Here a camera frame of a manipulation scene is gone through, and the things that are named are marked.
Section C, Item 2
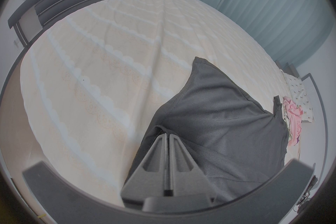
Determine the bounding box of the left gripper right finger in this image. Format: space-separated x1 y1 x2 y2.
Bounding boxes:
169 133 217 202

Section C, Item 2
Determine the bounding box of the grey bedside table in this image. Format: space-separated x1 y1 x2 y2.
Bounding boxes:
274 60 300 78

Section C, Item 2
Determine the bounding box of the pink garment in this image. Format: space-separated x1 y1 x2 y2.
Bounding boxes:
282 96 303 147

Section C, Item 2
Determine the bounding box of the white printed pillow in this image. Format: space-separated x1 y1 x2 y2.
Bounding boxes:
282 72 315 122

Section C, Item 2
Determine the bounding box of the bed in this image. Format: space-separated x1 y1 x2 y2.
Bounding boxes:
20 0 328 208

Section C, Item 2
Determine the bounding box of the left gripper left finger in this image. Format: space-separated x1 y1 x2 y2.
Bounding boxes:
121 133 168 204

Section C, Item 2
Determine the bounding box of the black garment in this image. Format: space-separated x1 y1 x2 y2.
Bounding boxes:
126 56 290 202

